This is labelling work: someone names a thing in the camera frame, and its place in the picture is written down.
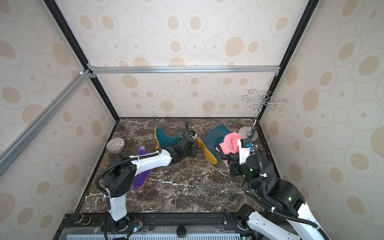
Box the teal rubber boot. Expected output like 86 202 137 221
197 124 231 165
154 126 182 150

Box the pink cloth black trim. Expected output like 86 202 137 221
215 133 242 167

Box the purple rubber boot yellow sole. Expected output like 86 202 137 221
132 146 152 190

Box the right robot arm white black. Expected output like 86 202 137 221
216 146 329 240

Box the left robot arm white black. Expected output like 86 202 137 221
95 123 198 226

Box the chrome hook stand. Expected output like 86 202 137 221
238 89 288 141

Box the patterned white bowl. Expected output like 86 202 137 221
106 138 125 155

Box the horizontal aluminium bar back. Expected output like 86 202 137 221
91 66 280 74

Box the diagonal aluminium bar left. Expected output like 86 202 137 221
1 69 91 175

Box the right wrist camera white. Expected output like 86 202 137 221
238 138 253 165

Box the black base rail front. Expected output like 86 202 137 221
52 212 313 240

